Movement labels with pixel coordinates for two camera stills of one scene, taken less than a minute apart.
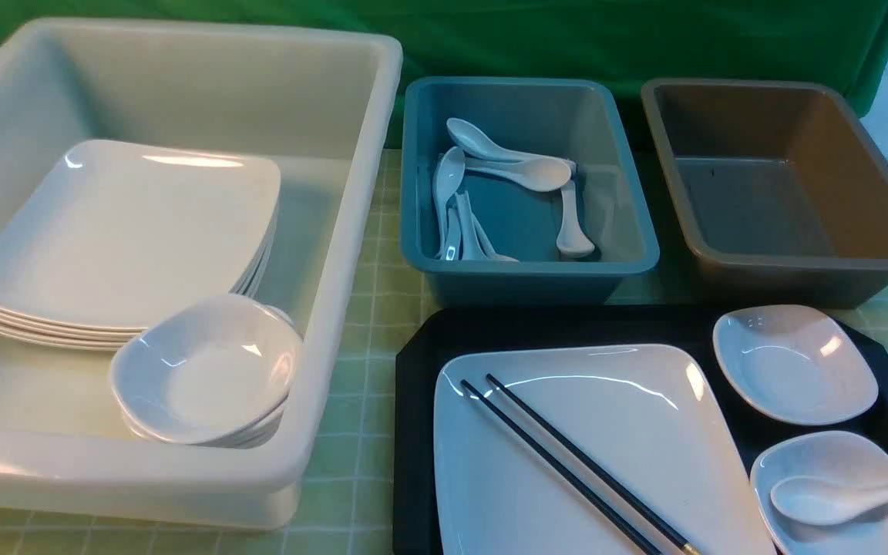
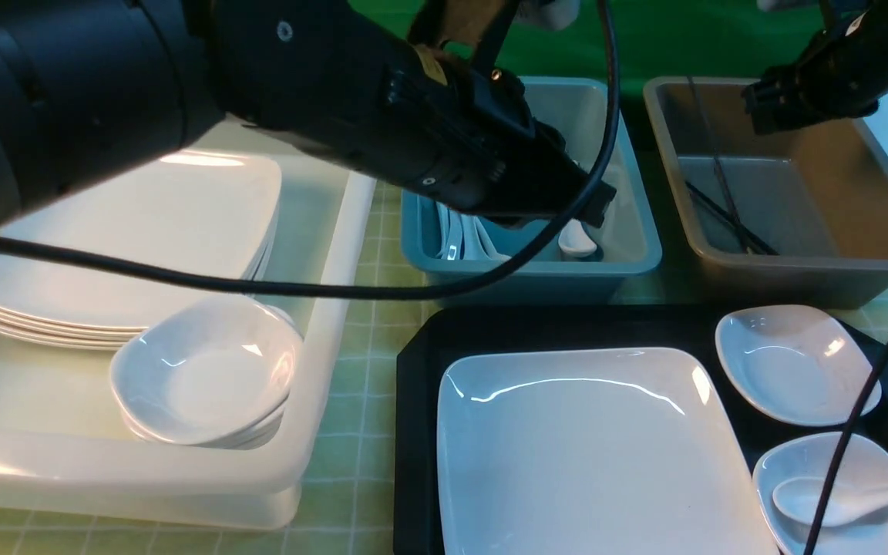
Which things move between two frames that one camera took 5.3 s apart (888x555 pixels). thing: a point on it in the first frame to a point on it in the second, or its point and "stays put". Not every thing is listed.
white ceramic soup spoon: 822,500 stays put
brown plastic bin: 785,199 stays put
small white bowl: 799,364 stays put
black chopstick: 546,428 to 724,173
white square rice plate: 647,415 stays put
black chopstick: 469,388 to 732,219
